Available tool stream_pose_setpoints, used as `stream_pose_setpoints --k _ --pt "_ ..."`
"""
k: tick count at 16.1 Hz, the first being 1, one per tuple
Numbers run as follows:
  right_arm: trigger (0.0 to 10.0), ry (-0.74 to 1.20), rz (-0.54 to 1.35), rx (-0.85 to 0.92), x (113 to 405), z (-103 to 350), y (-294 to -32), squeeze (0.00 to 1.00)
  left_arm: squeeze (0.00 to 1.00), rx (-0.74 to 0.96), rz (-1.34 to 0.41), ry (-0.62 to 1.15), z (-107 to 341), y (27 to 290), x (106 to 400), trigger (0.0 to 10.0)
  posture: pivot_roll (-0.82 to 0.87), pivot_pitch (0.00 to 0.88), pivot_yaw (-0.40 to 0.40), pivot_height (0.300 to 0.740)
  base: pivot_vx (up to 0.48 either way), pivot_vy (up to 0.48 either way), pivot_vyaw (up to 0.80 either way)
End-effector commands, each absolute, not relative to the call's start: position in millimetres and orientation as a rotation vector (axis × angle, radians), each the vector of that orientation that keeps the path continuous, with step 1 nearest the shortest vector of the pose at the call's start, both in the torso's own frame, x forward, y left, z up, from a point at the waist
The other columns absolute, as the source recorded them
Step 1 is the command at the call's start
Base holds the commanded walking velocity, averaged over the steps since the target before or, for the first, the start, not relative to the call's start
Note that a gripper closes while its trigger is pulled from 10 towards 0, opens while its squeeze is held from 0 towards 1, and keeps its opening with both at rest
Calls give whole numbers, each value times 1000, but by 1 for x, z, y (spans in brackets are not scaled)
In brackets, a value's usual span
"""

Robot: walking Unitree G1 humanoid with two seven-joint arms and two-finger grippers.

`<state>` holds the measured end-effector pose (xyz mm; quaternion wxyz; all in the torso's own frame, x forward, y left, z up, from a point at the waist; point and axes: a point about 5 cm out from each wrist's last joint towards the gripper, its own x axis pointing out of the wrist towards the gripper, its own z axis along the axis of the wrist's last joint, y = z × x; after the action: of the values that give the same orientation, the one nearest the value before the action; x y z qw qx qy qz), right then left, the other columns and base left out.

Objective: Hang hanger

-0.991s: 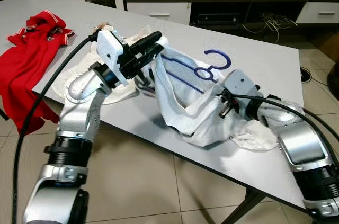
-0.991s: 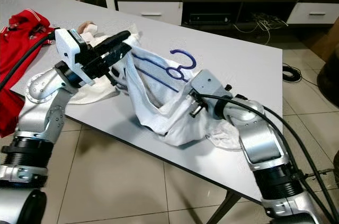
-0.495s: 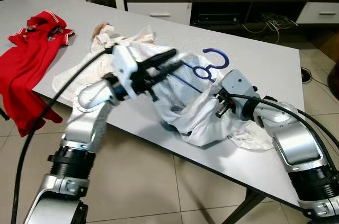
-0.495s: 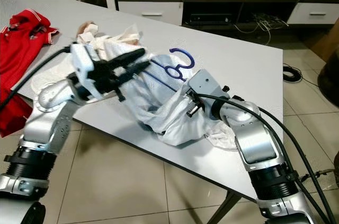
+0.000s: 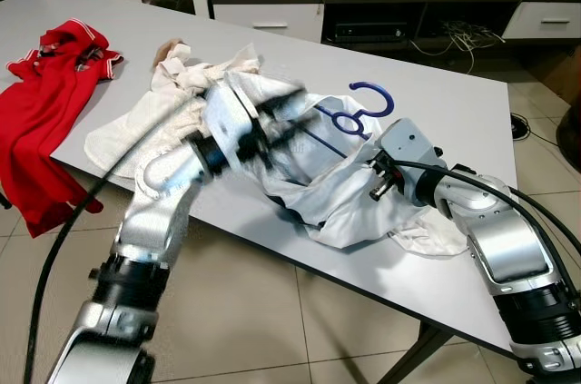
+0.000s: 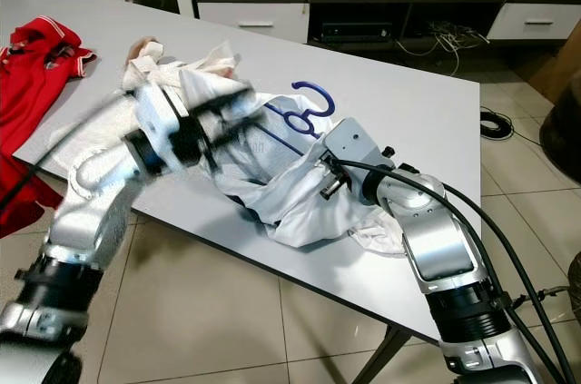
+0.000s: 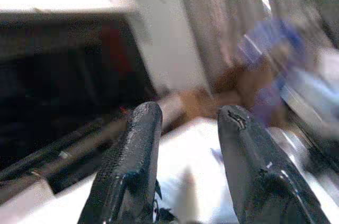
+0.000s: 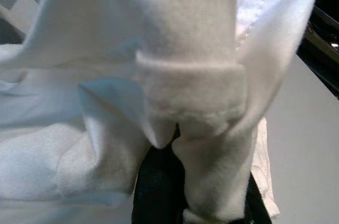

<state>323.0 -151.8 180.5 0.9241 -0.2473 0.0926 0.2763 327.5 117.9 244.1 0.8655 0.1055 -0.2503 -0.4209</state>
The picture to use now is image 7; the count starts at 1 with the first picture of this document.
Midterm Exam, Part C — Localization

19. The white shirt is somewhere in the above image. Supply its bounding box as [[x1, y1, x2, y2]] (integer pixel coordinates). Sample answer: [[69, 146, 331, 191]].
[[148, 117, 339, 224]]

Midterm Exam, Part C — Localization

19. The dark grey curtain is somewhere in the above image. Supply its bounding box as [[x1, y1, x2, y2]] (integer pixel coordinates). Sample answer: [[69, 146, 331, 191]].
[[174, 0, 339, 71]]

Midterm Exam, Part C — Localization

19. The purple wire clothes hanger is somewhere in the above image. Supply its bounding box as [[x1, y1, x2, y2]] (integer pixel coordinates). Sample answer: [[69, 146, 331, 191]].
[[235, 19, 308, 129]]

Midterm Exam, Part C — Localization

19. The brown cardboard box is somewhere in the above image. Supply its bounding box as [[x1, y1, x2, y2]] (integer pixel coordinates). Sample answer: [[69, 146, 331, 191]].
[[169, 62, 273, 124]]

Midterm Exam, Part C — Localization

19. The black desk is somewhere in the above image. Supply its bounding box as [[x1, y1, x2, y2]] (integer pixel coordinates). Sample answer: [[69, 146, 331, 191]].
[[0, 13, 159, 161]]

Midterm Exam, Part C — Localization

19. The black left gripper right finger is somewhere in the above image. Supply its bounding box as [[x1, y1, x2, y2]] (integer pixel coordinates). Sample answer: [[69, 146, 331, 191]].
[[217, 104, 332, 224]]

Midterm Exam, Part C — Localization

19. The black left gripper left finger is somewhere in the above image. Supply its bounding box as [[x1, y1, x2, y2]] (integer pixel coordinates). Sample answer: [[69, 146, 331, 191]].
[[78, 101, 163, 224]]

